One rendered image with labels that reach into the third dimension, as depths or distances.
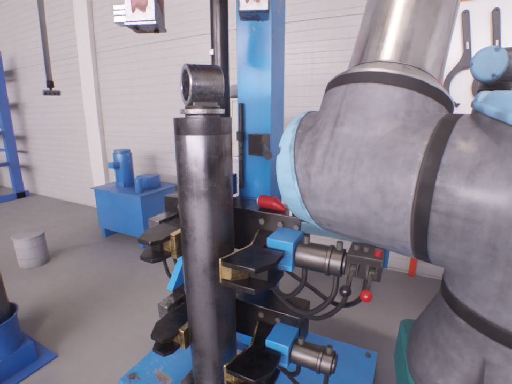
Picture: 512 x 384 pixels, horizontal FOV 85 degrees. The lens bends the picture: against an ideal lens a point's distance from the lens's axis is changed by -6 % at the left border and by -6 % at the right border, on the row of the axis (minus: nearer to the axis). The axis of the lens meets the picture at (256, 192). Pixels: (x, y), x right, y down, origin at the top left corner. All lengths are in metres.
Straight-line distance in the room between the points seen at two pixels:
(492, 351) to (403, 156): 0.17
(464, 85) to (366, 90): 2.59
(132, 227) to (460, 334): 3.49
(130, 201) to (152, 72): 1.64
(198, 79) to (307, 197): 0.80
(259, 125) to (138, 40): 3.10
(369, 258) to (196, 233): 0.62
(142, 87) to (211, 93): 3.20
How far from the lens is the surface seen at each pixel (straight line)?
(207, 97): 1.09
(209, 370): 1.50
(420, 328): 0.37
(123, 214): 3.70
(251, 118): 1.46
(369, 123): 0.31
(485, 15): 3.00
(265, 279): 1.06
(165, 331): 1.52
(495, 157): 0.27
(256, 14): 1.14
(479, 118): 0.29
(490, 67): 1.00
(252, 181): 1.50
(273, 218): 1.25
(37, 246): 3.64
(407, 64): 0.36
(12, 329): 2.30
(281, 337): 1.41
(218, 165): 1.06
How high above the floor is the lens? 1.48
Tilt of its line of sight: 15 degrees down
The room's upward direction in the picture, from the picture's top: straight up
